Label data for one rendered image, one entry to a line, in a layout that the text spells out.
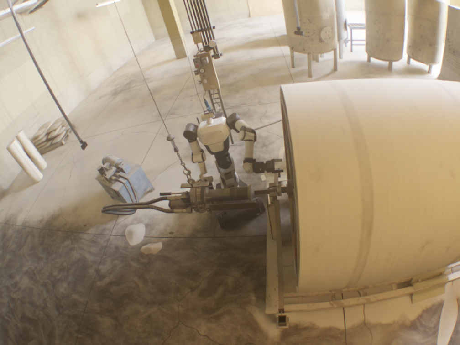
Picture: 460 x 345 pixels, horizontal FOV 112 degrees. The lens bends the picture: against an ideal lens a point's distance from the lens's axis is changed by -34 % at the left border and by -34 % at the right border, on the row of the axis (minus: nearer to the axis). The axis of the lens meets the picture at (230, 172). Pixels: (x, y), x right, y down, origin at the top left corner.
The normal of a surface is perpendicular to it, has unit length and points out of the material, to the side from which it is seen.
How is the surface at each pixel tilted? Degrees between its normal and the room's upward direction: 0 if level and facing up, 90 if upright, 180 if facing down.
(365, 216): 52
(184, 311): 0
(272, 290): 0
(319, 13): 90
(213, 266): 0
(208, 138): 83
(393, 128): 23
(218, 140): 83
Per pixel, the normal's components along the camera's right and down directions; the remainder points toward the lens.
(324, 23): 0.22, 0.64
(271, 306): -0.22, -0.69
